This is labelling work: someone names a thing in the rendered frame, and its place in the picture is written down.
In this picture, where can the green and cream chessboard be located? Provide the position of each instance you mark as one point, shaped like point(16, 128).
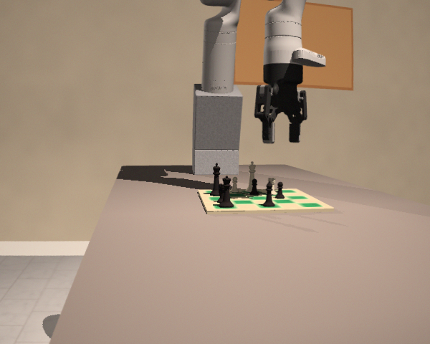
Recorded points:
point(295, 201)

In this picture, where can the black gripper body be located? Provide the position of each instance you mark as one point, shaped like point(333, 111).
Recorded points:
point(283, 77)

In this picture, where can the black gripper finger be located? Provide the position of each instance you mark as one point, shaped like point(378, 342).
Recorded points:
point(263, 97)
point(298, 102)

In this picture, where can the white pawn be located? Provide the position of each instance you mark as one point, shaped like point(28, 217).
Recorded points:
point(234, 187)

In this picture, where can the white king chess piece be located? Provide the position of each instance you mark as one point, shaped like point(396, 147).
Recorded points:
point(251, 176)

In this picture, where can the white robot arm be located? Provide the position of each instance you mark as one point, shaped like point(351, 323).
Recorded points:
point(282, 33)

